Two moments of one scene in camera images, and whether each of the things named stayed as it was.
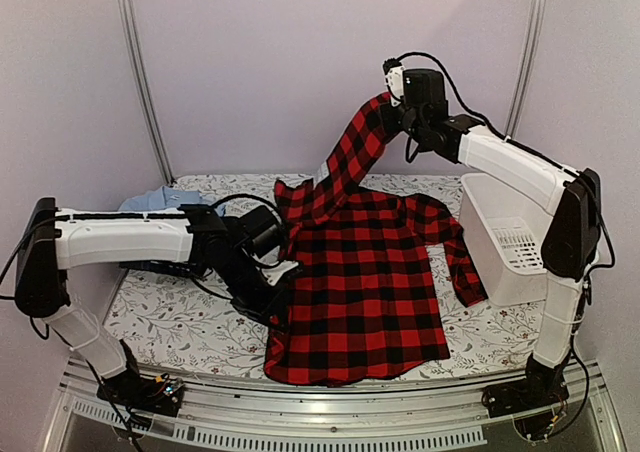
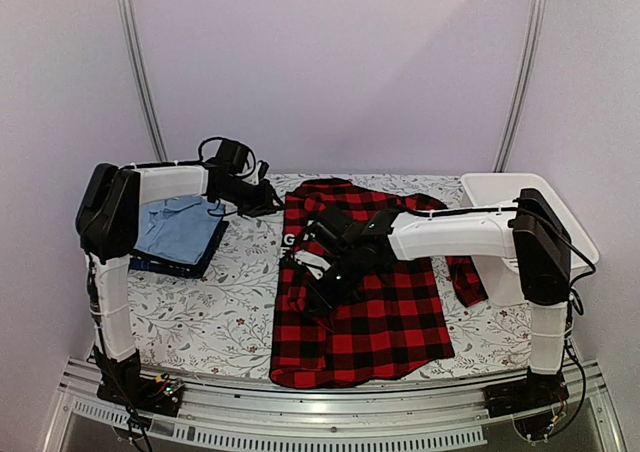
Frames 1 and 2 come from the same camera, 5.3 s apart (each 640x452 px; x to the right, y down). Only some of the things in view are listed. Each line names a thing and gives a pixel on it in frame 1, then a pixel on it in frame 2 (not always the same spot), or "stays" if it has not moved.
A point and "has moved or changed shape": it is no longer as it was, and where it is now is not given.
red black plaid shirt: x=361 y=292 has moved or changed shape
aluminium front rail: x=246 y=417 stays
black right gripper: x=389 y=124 → x=326 y=302
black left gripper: x=276 y=304 → x=264 y=204
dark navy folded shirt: x=187 y=268 stays
